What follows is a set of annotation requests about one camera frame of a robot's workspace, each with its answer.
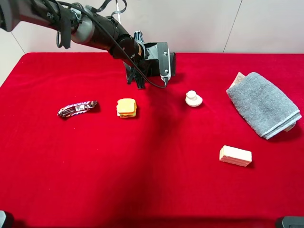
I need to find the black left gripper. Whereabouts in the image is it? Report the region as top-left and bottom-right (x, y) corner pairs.
(127, 30), (160, 89)

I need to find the black leather glasses case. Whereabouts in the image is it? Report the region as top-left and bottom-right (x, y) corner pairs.
(168, 52), (176, 76)

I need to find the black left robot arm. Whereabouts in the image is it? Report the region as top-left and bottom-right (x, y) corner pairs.
(0, 0), (170, 89)

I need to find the toy sandwich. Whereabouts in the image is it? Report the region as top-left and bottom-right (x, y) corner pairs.
(116, 98), (137, 118)

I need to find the white duck figurine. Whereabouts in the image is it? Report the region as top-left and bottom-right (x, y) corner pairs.
(185, 90), (203, 107)

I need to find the brown chocolate bar wrapper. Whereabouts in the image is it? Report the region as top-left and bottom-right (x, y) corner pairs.
(57, 100), (98, 118)

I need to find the paper towel label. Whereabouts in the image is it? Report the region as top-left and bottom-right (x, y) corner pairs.
(230, 72), (246, 87)

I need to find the red velvet table cloth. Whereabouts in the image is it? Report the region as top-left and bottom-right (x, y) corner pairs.
(0, 53), (304, 228)

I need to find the cream sponge cake block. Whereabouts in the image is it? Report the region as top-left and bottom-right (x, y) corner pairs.
(219, 145), (252, 167)

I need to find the grey folded towel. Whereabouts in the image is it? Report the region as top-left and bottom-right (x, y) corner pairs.
(226, 72), (302, 140)

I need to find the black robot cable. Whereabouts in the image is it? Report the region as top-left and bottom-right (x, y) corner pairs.
(42, 0), (170, 89)

